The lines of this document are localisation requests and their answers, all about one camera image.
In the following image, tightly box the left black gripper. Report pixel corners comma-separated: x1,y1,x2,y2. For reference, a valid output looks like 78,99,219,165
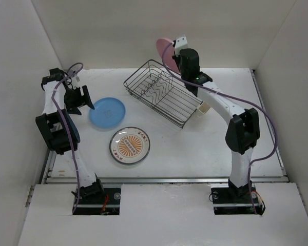
63,86,93,115

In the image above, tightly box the pink plastic plate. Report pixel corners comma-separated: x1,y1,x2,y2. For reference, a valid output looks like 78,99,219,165
156,38,180,74

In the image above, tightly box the blue plastic plate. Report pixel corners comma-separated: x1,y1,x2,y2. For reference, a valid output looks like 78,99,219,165
89,97,126,129

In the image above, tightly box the black wire dish rack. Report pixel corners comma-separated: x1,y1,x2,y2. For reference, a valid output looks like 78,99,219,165
123,59,202,129

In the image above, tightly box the orange sunburst plate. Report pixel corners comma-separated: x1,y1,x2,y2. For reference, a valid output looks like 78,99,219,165
109,127,151,166

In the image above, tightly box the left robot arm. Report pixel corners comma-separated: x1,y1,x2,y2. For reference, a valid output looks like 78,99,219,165
35,63,105,203

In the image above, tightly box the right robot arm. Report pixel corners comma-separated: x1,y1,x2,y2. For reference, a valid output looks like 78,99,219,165
172,48,260,202

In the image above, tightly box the white cutlery holder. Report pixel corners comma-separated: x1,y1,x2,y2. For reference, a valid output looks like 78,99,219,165
197,101,210,117

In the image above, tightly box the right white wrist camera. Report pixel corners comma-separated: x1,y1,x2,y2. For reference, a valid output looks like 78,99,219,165
174,35,188,56

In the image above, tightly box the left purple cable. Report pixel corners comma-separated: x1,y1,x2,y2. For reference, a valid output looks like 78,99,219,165
51,63,84,213

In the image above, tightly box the aluminium rail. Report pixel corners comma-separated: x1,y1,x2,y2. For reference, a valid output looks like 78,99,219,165
43,176,289,184

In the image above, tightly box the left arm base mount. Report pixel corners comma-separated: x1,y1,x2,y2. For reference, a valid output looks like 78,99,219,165
72,184,122,216

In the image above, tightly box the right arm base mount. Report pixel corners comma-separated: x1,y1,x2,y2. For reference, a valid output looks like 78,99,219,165
209,184,266,215

